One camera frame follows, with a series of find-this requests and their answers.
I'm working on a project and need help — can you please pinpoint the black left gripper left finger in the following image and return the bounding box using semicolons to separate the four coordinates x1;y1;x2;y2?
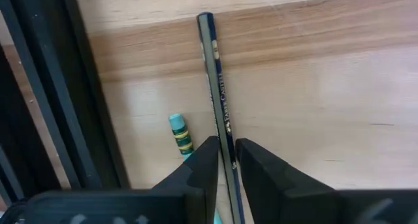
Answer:
24;135;220;224

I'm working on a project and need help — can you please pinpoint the dark blue Faber-Castell pencil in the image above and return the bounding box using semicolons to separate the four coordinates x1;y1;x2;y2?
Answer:
196;11;246;224

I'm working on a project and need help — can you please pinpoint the black aluminium table frame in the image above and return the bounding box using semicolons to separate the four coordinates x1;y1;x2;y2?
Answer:
0;0;131;205

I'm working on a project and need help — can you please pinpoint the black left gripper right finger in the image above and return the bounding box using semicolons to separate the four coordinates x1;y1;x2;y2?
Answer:
235;138;418;224

